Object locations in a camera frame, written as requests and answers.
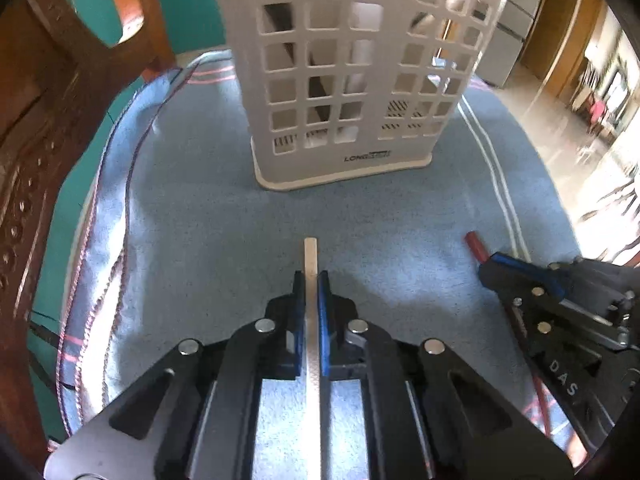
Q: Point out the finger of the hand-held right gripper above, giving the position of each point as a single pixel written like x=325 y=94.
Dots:
x=550 y=281
x=500 y=280

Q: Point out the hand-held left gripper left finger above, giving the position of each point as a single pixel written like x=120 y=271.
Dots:
x=299 y=320

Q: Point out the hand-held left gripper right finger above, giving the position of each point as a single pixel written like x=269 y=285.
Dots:
x=324 y=320

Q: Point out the silver metal chopstick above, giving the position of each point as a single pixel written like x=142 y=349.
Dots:
x=311 y=280

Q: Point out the red chopstick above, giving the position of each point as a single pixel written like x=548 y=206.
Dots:
x=475 y=245

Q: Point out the white plastic utensil basket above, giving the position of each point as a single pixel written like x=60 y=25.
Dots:
x=360 y=85

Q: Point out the blue striped cloth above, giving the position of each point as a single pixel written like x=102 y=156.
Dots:
x=200 y=220

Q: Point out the wooden door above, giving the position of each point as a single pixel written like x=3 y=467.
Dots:
x=560 y=35

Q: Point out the carved wooden chair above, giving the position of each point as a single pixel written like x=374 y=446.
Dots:
x=40 y=110

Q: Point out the teal cabinet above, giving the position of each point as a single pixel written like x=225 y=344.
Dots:
x=195 y=0

